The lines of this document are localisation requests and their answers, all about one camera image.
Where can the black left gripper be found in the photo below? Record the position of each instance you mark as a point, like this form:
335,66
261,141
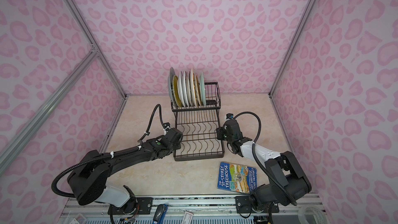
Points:
179,145

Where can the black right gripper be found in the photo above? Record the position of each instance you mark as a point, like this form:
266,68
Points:
219,134

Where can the black wire dish rack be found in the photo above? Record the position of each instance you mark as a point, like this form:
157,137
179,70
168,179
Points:
198,125

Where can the white plate orange sun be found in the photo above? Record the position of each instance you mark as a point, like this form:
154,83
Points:
184,88

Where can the yellow-green woven plate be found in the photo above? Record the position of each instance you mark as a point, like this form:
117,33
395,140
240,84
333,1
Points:
176,92

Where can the white plate black rings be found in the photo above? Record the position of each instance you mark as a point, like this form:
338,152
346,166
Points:
181,88

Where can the orange woven plate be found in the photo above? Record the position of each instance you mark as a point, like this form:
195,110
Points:
197,90

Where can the star pattern cat plate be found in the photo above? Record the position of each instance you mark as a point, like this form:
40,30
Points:
192,86

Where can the light blue flower plate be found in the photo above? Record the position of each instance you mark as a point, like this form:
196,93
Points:
202,89

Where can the large grey-green plate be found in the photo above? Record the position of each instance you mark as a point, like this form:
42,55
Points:
170,86

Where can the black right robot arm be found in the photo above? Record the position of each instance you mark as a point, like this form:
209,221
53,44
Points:
287,180

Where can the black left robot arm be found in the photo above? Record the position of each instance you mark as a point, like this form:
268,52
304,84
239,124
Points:
88,179

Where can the blue treehouse book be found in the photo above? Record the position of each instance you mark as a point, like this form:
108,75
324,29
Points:
237,178

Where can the white tape roll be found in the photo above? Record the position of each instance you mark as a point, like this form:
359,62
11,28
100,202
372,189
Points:
311,214

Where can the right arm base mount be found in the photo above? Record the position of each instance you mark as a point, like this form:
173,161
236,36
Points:
245,206

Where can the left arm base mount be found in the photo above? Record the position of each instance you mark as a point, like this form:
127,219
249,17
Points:
140,205

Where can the blue black tool handle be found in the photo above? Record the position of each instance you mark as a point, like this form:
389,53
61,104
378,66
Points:
160,214

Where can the aluminium frame rail front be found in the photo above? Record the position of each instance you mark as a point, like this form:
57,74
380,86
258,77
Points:
188,209

